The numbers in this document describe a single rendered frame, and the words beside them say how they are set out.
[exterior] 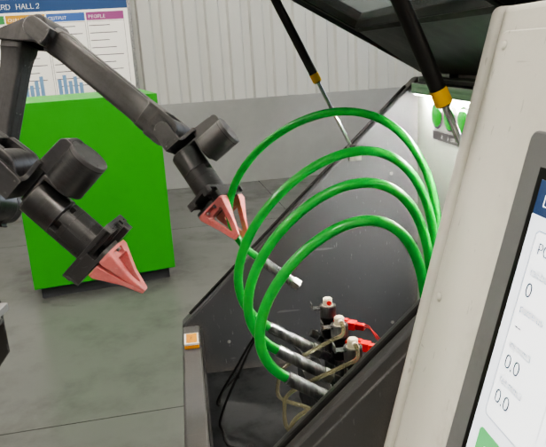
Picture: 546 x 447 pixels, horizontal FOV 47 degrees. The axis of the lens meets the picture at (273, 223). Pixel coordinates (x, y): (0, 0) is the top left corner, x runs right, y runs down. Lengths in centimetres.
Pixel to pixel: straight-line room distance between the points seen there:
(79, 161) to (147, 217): 352
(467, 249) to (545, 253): 13
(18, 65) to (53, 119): 277
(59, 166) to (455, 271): 53
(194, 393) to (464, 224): 65
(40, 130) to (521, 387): 390
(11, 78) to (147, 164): 290
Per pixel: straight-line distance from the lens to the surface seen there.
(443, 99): 70
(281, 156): 769
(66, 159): 88
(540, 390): 51
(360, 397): 75
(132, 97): 128
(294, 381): 84
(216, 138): 117
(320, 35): 774
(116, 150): 427
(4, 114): 146
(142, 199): 434
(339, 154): 92
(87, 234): 89
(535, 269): 52
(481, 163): 63
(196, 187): 117
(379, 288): 144
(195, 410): 110
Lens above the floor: 152
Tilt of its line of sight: 15 degrees down
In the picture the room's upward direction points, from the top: 4 degrees counter-clockwise
